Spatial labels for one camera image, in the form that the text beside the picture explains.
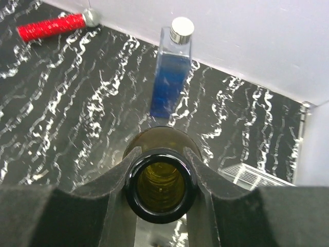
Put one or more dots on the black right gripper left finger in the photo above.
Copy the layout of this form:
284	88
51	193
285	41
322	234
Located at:
95	214

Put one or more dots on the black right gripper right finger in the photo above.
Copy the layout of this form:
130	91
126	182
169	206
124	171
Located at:
224	214

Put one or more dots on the dark green wine bottle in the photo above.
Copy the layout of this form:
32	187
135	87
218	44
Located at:
161	184

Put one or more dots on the blue square glass bottle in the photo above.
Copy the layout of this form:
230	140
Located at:
174	58

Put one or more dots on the red glitter microphone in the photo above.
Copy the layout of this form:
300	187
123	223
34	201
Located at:
47	28

